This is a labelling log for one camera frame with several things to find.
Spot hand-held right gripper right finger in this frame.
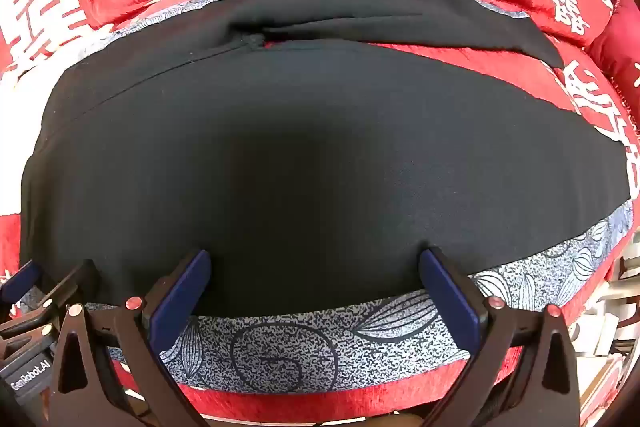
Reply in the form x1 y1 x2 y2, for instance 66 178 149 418
419 247 582 427

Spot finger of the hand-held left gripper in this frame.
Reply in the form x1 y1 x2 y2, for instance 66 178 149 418
0 259 43 308
0 258 99 360

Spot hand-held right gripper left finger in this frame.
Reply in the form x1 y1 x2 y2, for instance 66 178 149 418
47 249 212 427

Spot black pants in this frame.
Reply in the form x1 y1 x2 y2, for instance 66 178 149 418
20 0 631 319

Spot grey floral patterned cloth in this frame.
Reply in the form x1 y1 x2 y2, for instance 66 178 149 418
15 0 636 395

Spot pile of white boxes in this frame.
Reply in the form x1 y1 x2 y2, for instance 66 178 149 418
570 252 640 408

